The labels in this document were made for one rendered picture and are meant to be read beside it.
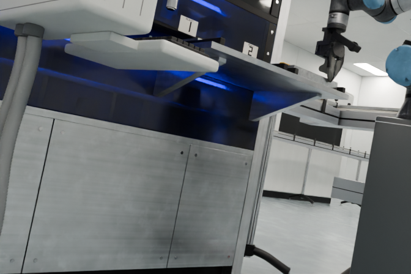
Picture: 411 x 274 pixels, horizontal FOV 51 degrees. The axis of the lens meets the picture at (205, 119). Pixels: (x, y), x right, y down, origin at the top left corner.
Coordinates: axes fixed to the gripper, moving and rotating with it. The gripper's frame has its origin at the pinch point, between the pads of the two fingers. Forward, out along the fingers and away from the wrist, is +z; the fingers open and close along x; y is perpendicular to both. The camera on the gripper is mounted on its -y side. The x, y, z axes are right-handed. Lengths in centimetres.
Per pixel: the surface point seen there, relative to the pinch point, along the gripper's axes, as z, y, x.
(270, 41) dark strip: -17.9, 39.0, -3.8
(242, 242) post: 72, 39, -10
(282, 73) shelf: 5.0, -1.0, 27.8
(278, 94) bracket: 6.8, 24.3, 0.5
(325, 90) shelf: 5.3, -1.0, 4.3
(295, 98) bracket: 8.0, 15.0, 0.5
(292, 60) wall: -171, 499, -540
